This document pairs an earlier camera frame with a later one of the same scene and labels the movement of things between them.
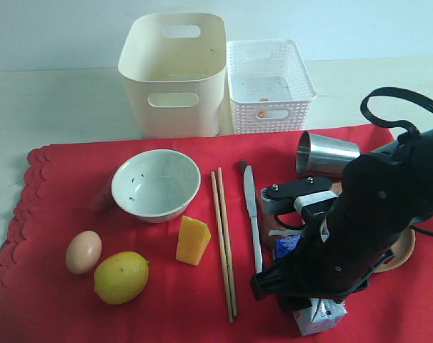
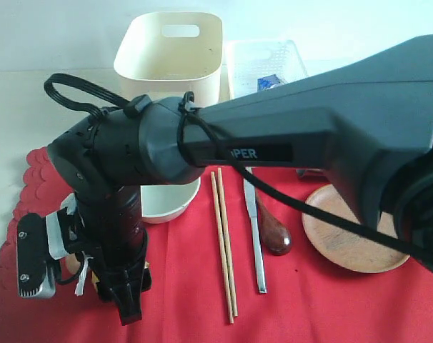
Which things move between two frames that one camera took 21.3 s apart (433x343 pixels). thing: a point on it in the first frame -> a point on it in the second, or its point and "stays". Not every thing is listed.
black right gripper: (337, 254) -> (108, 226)
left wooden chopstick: (221, 244) stays
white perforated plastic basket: (270, 86) stays
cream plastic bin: (174, 64) stays
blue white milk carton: (315, 315) -> (266, 82)
